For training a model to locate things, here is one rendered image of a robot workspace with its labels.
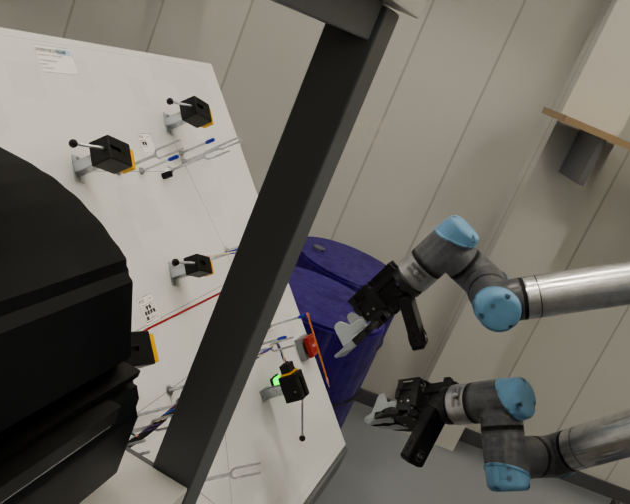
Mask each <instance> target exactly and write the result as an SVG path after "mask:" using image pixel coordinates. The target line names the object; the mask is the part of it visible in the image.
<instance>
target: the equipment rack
mask: <svg viewBox="0 0 630 504"><path fill-rule="evenodd" d="M271 1H273V2H276V3H278V4H280V5H283V6H285V7H288V8H290V9H292V10H295V11H297V12H300V13H302V14H304V15H307V16H309V17H312V18H314V19H316V20H319V21H321V22H324V23H325V26H324V28H323V31H322V33H321V36H320V38H319V41H318V44H317V46H316V49H315V51H314V54H313V56H312V59H311V62H310V64H309V67H308V69H307V72H306V74H305V77H304V79H303V82H302V85H301V87H300V90H299V92H298V95H297V97H296V100H295V102H294V105H293V108H292V110H291V113H290V115H289V118H288V120H287V123H286V125H285V128H284V131H283V133H282V136H281V138H280V141H279V143H278V146H277V149H276V151H275V154H274V156H273V159H272V161H271V164H270V166H269V169H268V172H267V174H266V177H265V179H264V182H263V184H262V187H261V189H260V192H259V195H258V197H257V200H256V202H255V205H254V207H253V210H252V213H251V215H250V218H249V220H248V223H247V225H246V228H245V230H244V233H243V236H242V238H241V241H240V243H239V246H238V248H237V251H236V253H235V256H234V259H233V261H232V264H231V266H230V269H229V271H228V274H227V276H226V279H225V282H224V284H223V287H222V289H221V292H220V294H219V297H218V300H217V302H216V305H215V307H214V310H213V312H212V315H211V317H210V320H209V323H208V325H207V328H206V330H205V333H204V335H203V338H202V340H201V343H200V346H199V348H198V351H197V353H196V356H195V358H194V361H193V364H192V366H191V369H190V371H189V374H188V376H187V379H186V381H185V384H184V387H183V389H182V392H181V394H180V397H179V399H178V402H177V404H176V407H175V410H174V412H173V415H172V417H171V420H170V422H169V425H168V427H167V430H166V433H165V435H164V438H163V440H162V443H161V445H160V448H159V451H158V453H157V456H156V458H155V461H154V462H152V461H150V460H149V459H147V458H146V457H144V456H142V455H141V454H139V453H137V452H136V451H134V450H133V449H131V448H129V447H128V446H127V447H126V449H125V452H124V455H123V457H122V460H121V463H120V465H119V468H118V471H117V473H116V474H115V475H113V476H112V477H111V478H110V479H109V480H107V481H106V482H105V483H104V484H102V485H101V486H100V487H99V488H98V489H96V490H95V491H94V492H93V493H91V494H90V495H89V496H88V497H87V498H85V499H84V500H83V501H82V502H80V503H79V504H196V502H197V500H198V497H199V495H200V492H201V490H202V488H203V485H204V483H205V480H206V478H207V476H208V473H209V471H210V468H211V466H212V464H213V461H214V459H215V457H216V454H217V452H218V449H219V447H220V445H221V442H222V440H223V437H224V435H225V433H226V430H227V428H228V425H229V423H230V421H231V418H232V416H233V413H234V411H235V409H236V406H237V404H238V402H239V399H240V397H241V394H242V392H243V390H244V387H245V385H246V382H247V380H248V378H249V375H250V373H251V370H252V368H253V366H254V363H255V361H256V358H257V356H258V354H259V351H260V349H261V347H262V344H263V342H264V339H265V337H266V335H267V332H268V330H269V327H270V325H271V323H272V320H273V318H274V315H275V313H276V311H277V308H278V306H279V303H280V301H281V299H282V296H283V294H284V292H285V289H286V287H287V284H288V282H289V280H290V277H291V275H292V272H293V270H294V268H295V265H296V263H297V260H298V258H299V256H300V253H301V251H302V248H303V246H304V244H305V241H306V239H307V237H308V234H309V232H310V229H311V227H312V225H313V222H314V220H315V217H316V215H317V213H318V210H319V208H320V205H321V203H322V201H323V198H324V196H325V194H326V191H327V189H328V186H329V184H330V182H331V179H332V177H333V174H334V172H335V170H336V167H337V165H338V162H339V160H340V158H341V155H342V153H343V150H344V148H345V146H346V143H347V141H348V139H349V136H350V134H351V131H352V129H353V127H354V124H355V122H356V119H357V117H358V115H359V112H360V110H361V107H362V105H363V103H364V100H365V98H366V95H367V93H368V91H369V88H370V86H371V84H372V81H373V79H374V76H375V74H376V72H377V69H378V67H379V64H380V62H381V60H382V57H383V55H384V52H385V50H386V48H387V45H388V43H389V40H390V38H391V36H392V33H393V31H394V29H395V26H396V24H397V21H398V19H399V15H398V14H397V13H396V12H394V11H393V10H391V9H390V8H392V9H394V10H397V11H399V12H402V13H404V14H407V15H409V16H411V17H414V18H416V19H419V18H420V15H421V13H422V11H423V8H424V6H425V4H426V1H427V0H271ZM384 5H385V6H384ZM388 7H389V8H388Z"/></svg>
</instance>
